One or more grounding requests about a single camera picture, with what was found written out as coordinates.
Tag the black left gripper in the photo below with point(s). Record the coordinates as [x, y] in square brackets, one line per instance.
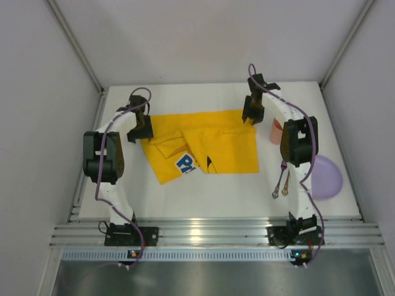
[141, 132]

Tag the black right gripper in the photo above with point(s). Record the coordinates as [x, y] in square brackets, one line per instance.
[253, 111]

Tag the yellow printed cloth placemat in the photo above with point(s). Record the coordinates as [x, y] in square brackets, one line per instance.
[214, 142]

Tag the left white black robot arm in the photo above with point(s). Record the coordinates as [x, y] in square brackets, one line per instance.
[103, 158]

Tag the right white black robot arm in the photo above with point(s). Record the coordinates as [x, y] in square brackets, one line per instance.
[298, 146]

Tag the pink plastic cup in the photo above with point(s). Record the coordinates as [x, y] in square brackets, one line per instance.
[276, 132]

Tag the purple metal fork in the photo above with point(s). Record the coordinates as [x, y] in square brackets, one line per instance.
[275, 192]

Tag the gold metal spoon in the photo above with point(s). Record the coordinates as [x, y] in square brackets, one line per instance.
[284, 190]

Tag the lilac plastic plate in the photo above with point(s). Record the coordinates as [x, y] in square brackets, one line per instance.
[326, 178]

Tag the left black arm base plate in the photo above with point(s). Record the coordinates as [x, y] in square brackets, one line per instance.
[127, 236]

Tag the aluminium frame post left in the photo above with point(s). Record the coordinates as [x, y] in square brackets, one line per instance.
[71, 38]

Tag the aluminium frame post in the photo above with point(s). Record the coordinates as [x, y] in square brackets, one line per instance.
[352, 32]
[71, 38]

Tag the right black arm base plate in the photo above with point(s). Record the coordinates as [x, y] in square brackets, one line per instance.
[280, 236]

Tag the aluminium mounting rail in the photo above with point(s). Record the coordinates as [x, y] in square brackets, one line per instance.
[205, 233]

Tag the slotted grey cable duct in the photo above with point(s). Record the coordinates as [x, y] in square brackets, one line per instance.
[184, 255]

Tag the aluminium frame post right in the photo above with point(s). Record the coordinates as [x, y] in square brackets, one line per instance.
[352, 32]

